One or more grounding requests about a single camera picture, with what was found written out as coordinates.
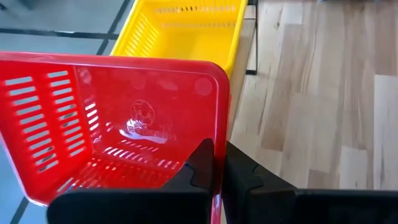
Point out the red plastic basket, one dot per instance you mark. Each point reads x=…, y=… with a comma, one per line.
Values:
x=149, y=74

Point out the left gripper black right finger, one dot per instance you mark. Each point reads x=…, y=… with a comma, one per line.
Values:
x=236, y=186

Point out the yellow plastic basket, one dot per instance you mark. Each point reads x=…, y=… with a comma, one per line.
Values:
x=186, y=46

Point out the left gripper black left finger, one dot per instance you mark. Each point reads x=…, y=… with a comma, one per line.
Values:
x=199, y=174

